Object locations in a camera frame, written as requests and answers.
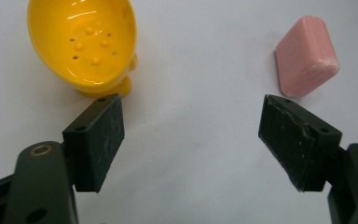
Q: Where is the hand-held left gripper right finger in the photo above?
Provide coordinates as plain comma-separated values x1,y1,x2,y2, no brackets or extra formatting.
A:
257,93,358,224

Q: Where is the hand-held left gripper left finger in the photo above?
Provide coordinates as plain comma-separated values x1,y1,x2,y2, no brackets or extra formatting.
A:
2,92,126,224

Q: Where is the pink soap bar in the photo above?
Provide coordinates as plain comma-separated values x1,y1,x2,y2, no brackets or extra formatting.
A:
274,15,341,100

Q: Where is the yellow soap dish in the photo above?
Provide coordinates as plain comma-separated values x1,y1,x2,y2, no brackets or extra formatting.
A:
27,0,139,100

